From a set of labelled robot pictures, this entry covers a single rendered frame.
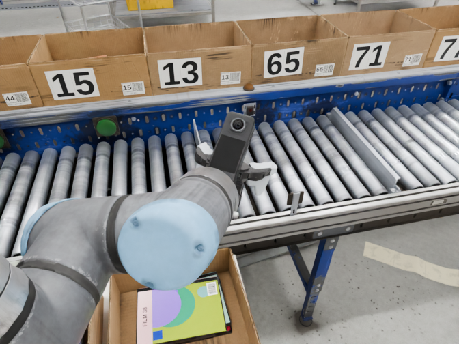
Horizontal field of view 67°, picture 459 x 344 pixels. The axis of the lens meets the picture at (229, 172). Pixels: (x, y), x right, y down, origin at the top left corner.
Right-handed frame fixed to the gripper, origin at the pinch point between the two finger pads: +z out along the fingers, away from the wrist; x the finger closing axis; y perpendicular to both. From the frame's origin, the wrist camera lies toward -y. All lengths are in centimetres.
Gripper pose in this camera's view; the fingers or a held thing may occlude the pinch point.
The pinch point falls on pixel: (239, 152)
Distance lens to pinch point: 67.0
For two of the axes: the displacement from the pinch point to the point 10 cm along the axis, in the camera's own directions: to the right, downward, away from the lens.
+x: 9.5, 2.9, -1.4
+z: 2.2, -2.6, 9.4
